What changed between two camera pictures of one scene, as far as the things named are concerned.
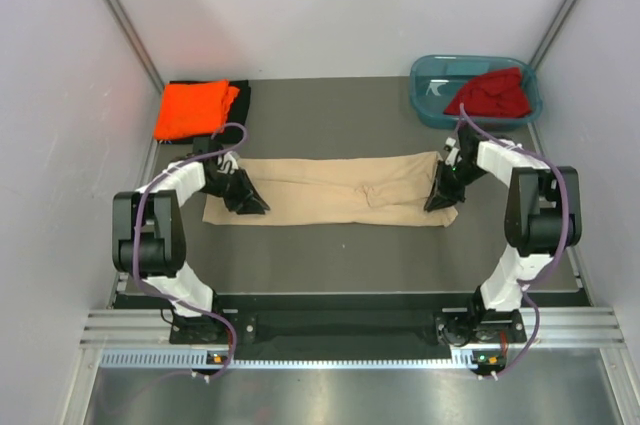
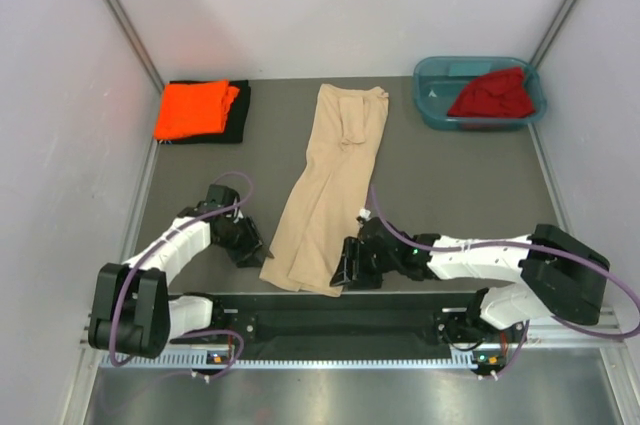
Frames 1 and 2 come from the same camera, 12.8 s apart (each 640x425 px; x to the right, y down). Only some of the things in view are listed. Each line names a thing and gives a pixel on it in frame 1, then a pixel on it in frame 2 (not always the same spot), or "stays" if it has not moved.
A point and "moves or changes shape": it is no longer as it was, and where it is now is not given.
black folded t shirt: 238,112 stays
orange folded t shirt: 195,109 stays
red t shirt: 497,94 stays
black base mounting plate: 348,326 stays
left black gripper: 245,186 to 253,243
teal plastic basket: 434,81 stays
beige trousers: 381,189 moves or changes shape
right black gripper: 437,201 to 354,248
